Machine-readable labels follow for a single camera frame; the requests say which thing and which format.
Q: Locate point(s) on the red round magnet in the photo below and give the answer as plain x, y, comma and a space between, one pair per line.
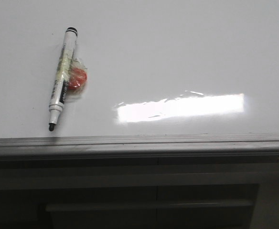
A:
78, 78

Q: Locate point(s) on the white black whiteboard marker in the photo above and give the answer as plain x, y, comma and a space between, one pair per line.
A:
61, 83

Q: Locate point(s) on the white whiteboard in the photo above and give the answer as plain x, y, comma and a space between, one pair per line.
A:
155, 67

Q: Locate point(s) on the grey aluminium whiteboard frame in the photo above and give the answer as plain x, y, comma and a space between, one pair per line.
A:
138, 146

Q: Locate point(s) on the grey cabinet with handle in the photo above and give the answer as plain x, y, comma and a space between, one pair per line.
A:
141, 193

